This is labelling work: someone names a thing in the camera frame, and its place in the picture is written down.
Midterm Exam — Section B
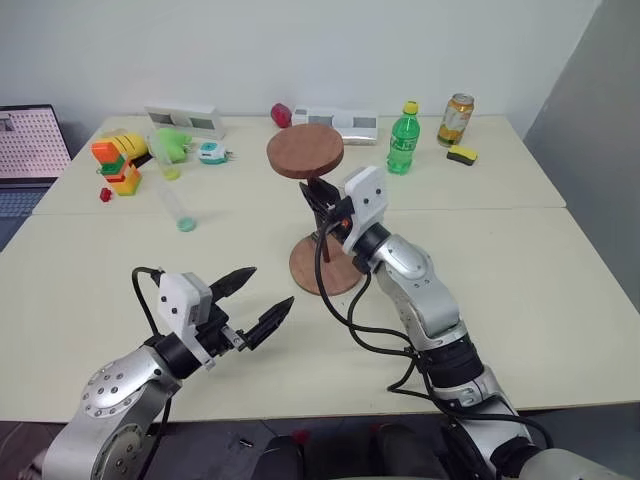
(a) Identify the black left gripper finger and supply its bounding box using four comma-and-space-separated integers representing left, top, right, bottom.
243, 295, 296, 351
209, 265, 259, 303

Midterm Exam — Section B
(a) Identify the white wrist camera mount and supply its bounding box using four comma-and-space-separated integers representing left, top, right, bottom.
339, 166, 389, 252
156, 271, 217, 372

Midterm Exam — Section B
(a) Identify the light green plush toy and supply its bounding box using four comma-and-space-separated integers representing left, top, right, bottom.
149, 127, 194, 164

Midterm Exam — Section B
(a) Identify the yellow drink can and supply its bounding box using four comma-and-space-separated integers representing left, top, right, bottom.
436, 91, 476, 148

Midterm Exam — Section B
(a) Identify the yellow toy banana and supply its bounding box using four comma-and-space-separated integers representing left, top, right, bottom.
101, 130, 150, 162

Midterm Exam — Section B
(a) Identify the dark rounded shape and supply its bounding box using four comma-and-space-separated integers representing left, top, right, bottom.
374, 423, 417, 480
261, 434, 304, 480

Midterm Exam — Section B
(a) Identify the teal and white tape measure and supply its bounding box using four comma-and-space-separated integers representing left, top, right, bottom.
197, 140, 237, 166

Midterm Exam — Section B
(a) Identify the wooden pole with round disc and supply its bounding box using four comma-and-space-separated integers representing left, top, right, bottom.
265, 124, 346, 265

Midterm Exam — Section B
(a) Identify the open laptop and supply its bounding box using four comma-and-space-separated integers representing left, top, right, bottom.
0, 103, 70, 252

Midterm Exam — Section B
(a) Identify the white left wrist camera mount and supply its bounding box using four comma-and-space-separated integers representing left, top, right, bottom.
156, 271, 217, 372

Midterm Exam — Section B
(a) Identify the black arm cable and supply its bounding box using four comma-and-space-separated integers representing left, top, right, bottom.
131, 266, 174, 346
313, 219, 554, 450

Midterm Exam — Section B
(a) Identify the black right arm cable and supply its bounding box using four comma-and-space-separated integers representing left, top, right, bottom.
313, 219, 554, 450

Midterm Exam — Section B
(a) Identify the clear tube with green cap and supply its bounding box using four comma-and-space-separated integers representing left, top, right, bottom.
156, 181, 198, 233

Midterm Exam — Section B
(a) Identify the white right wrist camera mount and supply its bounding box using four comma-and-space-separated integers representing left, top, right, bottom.
339, 166, 389, 252

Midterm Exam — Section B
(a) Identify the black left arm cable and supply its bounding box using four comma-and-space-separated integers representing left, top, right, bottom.
131, 266, 174, 346

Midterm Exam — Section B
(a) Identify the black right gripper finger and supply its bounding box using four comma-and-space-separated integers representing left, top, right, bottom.
308, 177, 347, 207
298, 181, 324, 222

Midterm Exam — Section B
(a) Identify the green bottle with yellow cap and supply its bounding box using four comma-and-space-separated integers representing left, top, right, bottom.
385, 99, 422, 177

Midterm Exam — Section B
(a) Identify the white box with grey windows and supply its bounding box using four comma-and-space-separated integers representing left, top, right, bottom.
143, 104, 227, 141

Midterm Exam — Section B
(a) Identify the yellow and black sponge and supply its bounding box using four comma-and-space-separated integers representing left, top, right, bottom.
445, 144, 479, 167

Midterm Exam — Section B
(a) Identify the orange green yellow block tower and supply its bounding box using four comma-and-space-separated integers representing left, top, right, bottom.
90, 139, 143, 198

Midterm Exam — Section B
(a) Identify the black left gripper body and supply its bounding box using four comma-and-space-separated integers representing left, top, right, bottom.
196, 301, 250, 359

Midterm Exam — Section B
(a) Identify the round wooden base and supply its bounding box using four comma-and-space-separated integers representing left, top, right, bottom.
288, 231, 365, 297

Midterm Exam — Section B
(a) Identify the white and silver box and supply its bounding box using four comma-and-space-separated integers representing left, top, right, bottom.
291, 105, 380, 147

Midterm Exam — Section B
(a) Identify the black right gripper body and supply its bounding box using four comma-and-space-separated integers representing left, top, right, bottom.
314, 192, 357, 240

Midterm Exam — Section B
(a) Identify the red toy fruit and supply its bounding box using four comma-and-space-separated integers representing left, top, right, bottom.
270, 101, 294, 128

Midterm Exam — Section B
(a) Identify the clear tube with yellow cap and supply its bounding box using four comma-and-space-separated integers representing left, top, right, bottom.
146, 133, 181, 182

